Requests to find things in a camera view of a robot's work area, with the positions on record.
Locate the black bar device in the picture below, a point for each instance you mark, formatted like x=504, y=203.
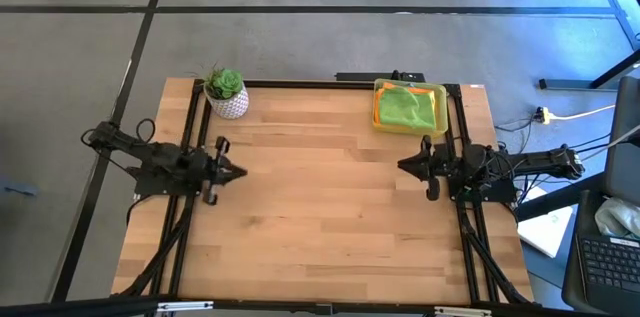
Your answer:
x=360, y=76

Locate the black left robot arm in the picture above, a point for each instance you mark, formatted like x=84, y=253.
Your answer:
x=150, y=154

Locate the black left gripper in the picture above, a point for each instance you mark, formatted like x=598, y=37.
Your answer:
x=210, y=172

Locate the white flat box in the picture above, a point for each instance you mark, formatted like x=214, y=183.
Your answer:
x=545, y=232

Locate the black table-level camera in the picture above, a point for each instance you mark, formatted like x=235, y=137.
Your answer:
x=324, y=309

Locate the grey monitor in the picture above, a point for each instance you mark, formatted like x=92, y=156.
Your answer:
x=625, y=157

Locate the white plastic bag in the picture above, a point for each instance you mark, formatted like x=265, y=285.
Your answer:
x=617, y=217

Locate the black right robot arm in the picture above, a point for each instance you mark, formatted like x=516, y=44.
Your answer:
x=540, y=162

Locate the green microfiber towel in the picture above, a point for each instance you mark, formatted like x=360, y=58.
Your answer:
x=405, y=109

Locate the orange microfiber towel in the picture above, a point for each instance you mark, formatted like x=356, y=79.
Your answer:
x=376, y=107

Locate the white power plug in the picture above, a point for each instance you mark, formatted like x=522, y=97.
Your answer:
x=544, y=116

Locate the succulent in white patterned pot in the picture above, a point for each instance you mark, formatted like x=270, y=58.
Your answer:
x=227, y=102

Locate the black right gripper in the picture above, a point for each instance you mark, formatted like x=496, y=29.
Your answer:
x=440, y=164

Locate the yellow plastic tray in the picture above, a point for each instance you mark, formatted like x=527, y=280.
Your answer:
x=442, y=107

